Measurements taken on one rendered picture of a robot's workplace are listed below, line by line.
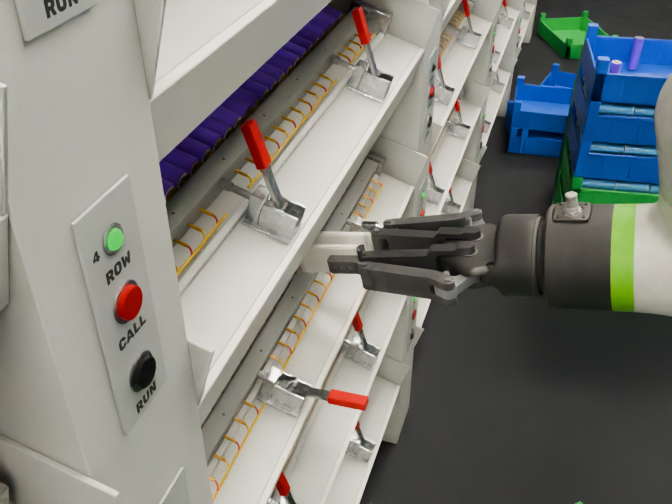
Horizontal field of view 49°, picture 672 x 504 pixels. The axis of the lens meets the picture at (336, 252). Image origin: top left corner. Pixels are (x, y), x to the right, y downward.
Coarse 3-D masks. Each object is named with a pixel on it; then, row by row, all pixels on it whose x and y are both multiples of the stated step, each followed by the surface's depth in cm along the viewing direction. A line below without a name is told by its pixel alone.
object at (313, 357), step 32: (384, 160) 99; (416, 160) 99; (384, 192) 98; (320, 288) 81; (352, 288) 83; (320, 320) 78; (352, 320) 82; (288, 352) 73; (320, 352) 75; (320, 384) 72; (288, 416) 68; (256, 448) 64; (288, 448) 65; (256, 480) 62
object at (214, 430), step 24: (360, 168) 97; (360, 192) 93; (336, 216) 88; (288, 288) 77; (288, 312) 74; (312, 312) 77; (264, 336) 71; (264, 360) 69; (288, 360) 71; (240, 384) 66; (216, 408) 63; (240, 408) 66; (216, 432) 62; (216, 456) 61
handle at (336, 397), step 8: (296, 384) 67; (296, 392) 67; (304, 392) 67; (312, 392) 67; (320, 392) 67; (328, 392) 67; (336, 392) 67; (344, 392) 67; (328, 400) 66; (336, 400) 66; (344, 400) 66; (352, 400) 66; (360, 400) 66; (368, 400) 66; (352, 408) 66; (360, 408) 66
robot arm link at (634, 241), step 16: (624, 208) 62; (640, 208) 61; (656, 208) 59; (624, 224) 60; (640, 224) 60; (656, 224) 59; (624, 240) 59; (640, 240) 59; (656, 240) 58; (624, 256) 59; (640, 256) 59; (656, 256) 58; (624, 272) 59; (640, 272) 59; (656, 272) 58; (624, 288) 60; (640, 288) 59; (656, 288) 59; (624, 304) 61; (640, 304) 60; (656, 304) 60
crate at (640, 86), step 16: (592, 32) 148; (592, 48) 149; (608, 48) 150; (624, 48) 150; (656, 48) 149; (592, 64) 139; (608, 64) 133; (624, 64) 151; (640, 64) 151; (656, 64) 151; (592, 80) 137; (608, 80) 134; (624, 80) 134; (640, 80) 133; (656, 80) 133; (592, 96) 137; (608, 96) 136; (624, 96) 136; (640, 96) 135; (656, 96) 135
